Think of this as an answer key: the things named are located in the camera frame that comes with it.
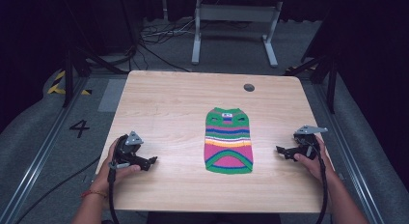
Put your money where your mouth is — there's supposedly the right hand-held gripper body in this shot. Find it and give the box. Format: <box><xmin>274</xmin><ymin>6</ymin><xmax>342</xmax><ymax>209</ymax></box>
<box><xmin>292</xmin><ymin>125</ymin><xmax>329</xmax><ymax>161</ymax></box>

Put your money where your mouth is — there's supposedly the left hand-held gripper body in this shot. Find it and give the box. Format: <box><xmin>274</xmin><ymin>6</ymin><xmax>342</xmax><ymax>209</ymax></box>
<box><xmin>108</xmin><ymin>130</ymin><xmax>145</xmax><ymax>170</ymax></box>

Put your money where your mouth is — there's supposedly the person's right hand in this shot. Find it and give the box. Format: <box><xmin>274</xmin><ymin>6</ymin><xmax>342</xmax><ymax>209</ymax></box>
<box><xmin>293</xmin><ymin>135</ymin><xmax>336</xmax><ymax>183</ymax></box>

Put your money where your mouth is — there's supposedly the person's left hand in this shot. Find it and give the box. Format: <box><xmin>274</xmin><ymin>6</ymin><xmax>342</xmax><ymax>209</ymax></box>
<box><xmin>91</xmin><ymin>138</ymin><xmax>142</xmax><ymax>195</ymax></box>

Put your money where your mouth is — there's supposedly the striped knitted pet sweater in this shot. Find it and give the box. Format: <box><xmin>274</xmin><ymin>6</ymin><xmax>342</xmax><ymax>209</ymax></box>
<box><xmin>203</xmin><ymin>106</ymin><xmax>255</xmax><ymax>176</ymax></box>

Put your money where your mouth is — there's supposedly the black metal stand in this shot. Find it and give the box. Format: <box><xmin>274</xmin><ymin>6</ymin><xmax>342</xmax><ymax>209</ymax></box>
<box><xmin>284</xmin><ymin>53</ymin><xmax>340</xmax><ymax>115</ymax></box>
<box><xmin>61</xmin><ymin>0</ymin><xmax>129</xmax><ymax>108</ymax></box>

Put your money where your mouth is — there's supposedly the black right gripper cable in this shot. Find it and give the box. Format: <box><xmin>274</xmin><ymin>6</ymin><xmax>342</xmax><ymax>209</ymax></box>
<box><xmin>307</xmin><ymin>140</ymin><xmax>330</xmax><ymax>216</ymax></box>

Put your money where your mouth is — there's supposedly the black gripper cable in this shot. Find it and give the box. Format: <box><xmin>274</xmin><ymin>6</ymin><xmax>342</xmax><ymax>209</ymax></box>
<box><xmin>307</xmin><ymin>140</ymin><xmax>330</xmax><ymax>216</ymax></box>
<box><xmin>107</xmin><ymin>159</ymin><xmax>122</xmax><ymax>224</ymax></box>

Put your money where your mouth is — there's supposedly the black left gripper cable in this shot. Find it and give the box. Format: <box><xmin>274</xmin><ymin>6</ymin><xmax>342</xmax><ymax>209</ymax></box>
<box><xmin>107</xmin><ymin>159</ymin><xmax>122</xmax><ymax>224</ymax></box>

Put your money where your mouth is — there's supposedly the metal floor rail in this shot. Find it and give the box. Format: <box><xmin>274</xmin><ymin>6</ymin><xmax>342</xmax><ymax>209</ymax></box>
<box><xmin>313</xmin><ymin>83</ymin><xmax>387</xmax><ymax>224</ymax></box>
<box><xmin>0</xmin><ymin>76</ymin><xmax>91</xmax><ymax>224</ymax></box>

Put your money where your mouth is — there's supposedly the red string bracelet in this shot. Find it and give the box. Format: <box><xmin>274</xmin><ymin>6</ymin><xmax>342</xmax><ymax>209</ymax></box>
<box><xmin>80</xmin><ymin>189</ymin><xmax>109</xmax><ymax>200</ymax></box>

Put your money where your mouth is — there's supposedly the thin black floor cable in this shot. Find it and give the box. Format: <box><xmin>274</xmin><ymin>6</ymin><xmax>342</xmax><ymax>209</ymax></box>
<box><xmin>14</xmin><ymin>155</ymin><xmax>102</xmax><ymax>224</ymax></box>

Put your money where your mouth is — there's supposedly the bundle of floor cables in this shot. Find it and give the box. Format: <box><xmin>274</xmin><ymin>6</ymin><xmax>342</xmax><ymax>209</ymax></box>
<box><xmin>129</xmin><ymin>17</ymin><xmax>252</xmax><ymax>73</ymax></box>

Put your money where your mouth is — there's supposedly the grey metal desk frame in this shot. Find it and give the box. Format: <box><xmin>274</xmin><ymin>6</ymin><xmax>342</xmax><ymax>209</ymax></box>
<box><xmin>191</xmin><ymin>0</ymin><xmax>285</xmax><ymax>70</ymax></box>

